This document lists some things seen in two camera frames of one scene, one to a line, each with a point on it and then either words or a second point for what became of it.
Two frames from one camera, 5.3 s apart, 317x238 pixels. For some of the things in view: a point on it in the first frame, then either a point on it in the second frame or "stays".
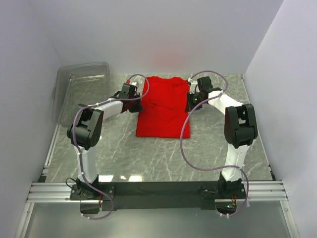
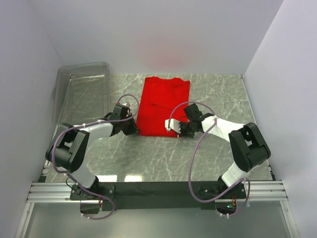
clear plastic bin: [85, 84] stays
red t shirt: [164, 112] stays
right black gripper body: [194, 99] -> [187, 129]
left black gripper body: [135, 105] -> [128, 127]
